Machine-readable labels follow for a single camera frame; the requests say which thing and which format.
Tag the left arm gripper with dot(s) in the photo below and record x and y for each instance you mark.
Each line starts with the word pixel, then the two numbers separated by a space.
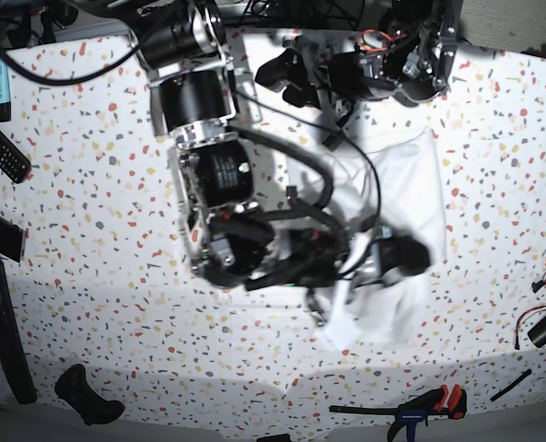
pixel 316 77

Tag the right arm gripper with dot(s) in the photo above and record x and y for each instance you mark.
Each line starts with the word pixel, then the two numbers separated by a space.
pixel 308 252

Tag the white T-shirt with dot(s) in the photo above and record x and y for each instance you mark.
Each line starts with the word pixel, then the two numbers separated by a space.
pixel 407 167

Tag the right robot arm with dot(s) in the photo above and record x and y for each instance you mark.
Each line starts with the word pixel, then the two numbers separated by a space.
pixel 194 100

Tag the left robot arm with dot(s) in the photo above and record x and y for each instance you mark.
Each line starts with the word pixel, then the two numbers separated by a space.
pixel 408 58

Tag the black orange bar clamp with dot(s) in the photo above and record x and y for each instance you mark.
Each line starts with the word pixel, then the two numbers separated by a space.
pixel 436 402

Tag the small black stick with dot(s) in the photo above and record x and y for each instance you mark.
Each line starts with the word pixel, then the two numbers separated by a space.
pixel 499 394

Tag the terrazzo patterned tablecloth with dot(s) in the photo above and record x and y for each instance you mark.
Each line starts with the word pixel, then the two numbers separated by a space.
pixel 105 279

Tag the blue highlighter marker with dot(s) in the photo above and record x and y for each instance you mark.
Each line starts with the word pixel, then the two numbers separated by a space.
pixel 5 96

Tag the black remote control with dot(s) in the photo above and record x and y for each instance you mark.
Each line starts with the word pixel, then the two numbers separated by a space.
pixel 13 162

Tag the black game controller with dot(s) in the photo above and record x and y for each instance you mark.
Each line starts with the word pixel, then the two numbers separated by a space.
pixel 72 387

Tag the long black tube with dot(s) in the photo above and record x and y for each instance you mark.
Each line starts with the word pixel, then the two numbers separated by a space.
pixel 12 356

